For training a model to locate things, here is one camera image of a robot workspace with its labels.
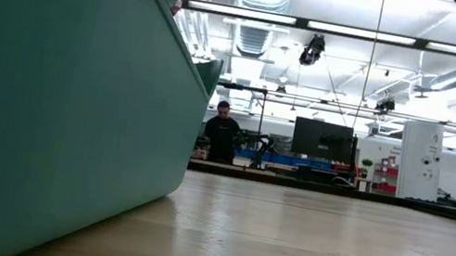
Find black ceiling spotlight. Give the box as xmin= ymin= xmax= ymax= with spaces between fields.
xmin=298 ymin=32 xmax=328 ymax=69
xmin=374 ymin=95 xmax=399 ymax=119

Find blue storage bins row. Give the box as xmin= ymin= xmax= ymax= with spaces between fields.
xmin=234 ymin=146 xmax=335 ymax=174

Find dark screen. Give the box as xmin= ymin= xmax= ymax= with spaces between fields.
xmin=288 ymin=116 xmax=361 ymax=166

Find small red storage rack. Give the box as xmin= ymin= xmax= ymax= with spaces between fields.
xmin=371 ymin=153 xmax=402 ymax=196

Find teal plastic bin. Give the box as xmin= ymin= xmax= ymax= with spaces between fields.
xmin=0 ymin=0 xmax=236 ymax=256

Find black aluminium table frame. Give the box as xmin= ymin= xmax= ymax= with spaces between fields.
xmin=184 ymin=158 xmax=456 ymax=225

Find person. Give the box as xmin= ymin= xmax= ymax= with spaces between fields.
xmin=197 ymin=97 xmax=247 ymax=167

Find white column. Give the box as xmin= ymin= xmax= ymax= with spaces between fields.
xmin=390 ymin=117 xmax=450 ymax=205

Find small potted plant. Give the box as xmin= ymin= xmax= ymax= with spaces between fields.
xmin=359 ymin=158 xmax=374 ymax=181

